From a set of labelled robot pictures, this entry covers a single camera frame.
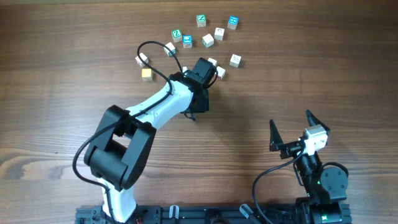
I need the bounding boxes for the yellow block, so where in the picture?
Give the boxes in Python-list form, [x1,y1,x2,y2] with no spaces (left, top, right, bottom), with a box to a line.
[141,68,153,82]

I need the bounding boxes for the blue block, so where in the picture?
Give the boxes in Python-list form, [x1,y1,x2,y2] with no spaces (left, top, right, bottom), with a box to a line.
[228,16,239,30]
[182,35,193,48]

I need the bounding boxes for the white block green side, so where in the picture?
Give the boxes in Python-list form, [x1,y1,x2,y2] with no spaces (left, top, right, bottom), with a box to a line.
[164,42,176,57]

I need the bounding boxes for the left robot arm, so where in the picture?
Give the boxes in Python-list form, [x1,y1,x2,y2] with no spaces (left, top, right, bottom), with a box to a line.
[83,58,218,223]

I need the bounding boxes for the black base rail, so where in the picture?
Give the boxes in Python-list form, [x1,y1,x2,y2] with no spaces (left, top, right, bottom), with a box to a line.
[74,203,353,224]

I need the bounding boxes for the blue block centre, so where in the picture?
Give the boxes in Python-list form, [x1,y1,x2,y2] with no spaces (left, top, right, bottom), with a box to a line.
[182,35,193,48]

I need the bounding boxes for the white block far right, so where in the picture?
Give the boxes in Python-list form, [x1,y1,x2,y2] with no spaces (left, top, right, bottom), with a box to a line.
[229,54,241,68]

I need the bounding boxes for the green Z block left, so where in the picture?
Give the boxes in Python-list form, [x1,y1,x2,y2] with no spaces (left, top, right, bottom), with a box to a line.
[171,29,183,42]

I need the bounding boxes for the white block red side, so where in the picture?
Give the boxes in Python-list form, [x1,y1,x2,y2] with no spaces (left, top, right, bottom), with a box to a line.
[208,58,218,67]
[216,67,226,80]

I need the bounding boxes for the white block red side upper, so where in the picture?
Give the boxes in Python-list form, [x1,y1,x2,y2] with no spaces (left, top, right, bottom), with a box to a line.
[208,58,218,67]

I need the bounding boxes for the white block teal side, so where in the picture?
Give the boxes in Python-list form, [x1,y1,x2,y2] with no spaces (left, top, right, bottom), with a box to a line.
[202,34,215,48]

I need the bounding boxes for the plain white block left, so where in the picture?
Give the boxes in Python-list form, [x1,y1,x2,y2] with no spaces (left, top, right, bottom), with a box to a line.
[135,53,149,67]

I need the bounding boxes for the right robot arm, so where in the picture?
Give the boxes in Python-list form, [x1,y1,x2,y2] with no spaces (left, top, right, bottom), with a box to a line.
[269,110,352,224]

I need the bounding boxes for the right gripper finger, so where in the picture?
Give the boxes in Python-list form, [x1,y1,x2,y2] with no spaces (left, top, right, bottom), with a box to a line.
[305,110,330,132]
[269,119,284,152]

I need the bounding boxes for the plain block with drawing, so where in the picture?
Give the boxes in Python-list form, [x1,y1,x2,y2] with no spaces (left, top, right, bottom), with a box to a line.
[214,27,224,40]

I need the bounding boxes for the white block red side lower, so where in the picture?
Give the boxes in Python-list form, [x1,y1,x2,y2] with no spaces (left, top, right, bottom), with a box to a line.
[216,67,226,80]

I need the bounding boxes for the green letter block top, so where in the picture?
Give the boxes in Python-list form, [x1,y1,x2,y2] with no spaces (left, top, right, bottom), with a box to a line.
[196,14,206,27]

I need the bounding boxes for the blue block top right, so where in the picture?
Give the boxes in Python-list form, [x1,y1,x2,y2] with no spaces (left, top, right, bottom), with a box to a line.
[228,16,239,30]

